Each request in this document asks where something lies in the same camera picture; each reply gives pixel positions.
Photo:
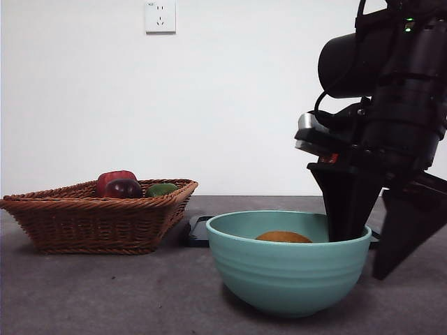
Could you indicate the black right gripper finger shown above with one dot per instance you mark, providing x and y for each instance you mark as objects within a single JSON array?
[
  {"x": 408, "y": 223},
  {"x": 345, "y": 202}
]

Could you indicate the teal ribbed bowl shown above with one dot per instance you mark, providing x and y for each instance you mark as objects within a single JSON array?
[{"x": 286, "y": 275}]

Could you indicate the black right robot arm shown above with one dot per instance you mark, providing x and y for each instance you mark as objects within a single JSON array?
[{"x": 401, "y": 87}]

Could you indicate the dark rectangular tray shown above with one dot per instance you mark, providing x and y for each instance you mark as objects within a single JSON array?
[{"x": 197, "y": 232}]

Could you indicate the green lime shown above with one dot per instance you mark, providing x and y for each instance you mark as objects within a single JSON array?
[{"x": 160, "y": 190}]

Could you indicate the dark red plum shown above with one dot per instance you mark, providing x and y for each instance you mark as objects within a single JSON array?
[{"x": 124, "y": 190}]

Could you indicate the red apple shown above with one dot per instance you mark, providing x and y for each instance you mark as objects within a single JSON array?
[{"x": 111, "y": 176}]

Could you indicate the brown wicker basket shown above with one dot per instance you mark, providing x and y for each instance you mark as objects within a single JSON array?
[{"x": 91, "y": 227}]

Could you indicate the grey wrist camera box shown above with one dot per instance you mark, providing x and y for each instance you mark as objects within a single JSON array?
[{"x": 311, "y": 136}]

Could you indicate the white wall socket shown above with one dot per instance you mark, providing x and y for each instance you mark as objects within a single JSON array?
[{"x": 160, "y": 17}]

